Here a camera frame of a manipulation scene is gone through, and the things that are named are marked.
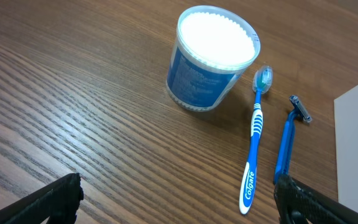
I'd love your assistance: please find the blue white toothbrush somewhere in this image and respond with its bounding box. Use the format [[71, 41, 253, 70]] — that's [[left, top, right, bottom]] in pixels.
[[239, 65, 273, 215]]

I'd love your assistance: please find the blue disposable razor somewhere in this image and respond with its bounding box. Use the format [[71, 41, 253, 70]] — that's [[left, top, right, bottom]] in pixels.
[[273, 95, 313, 185]]

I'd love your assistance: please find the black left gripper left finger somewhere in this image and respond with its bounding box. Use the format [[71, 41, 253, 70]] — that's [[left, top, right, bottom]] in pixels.
[[0, 173, 84, 224]]

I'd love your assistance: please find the cotton swab tub blue label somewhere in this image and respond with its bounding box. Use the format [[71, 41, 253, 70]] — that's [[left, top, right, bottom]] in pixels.
[[166, 5, 261, 112]]

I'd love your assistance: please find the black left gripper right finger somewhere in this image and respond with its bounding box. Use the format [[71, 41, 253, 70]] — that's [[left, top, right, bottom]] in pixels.
[[273, 174, 358, 224]]

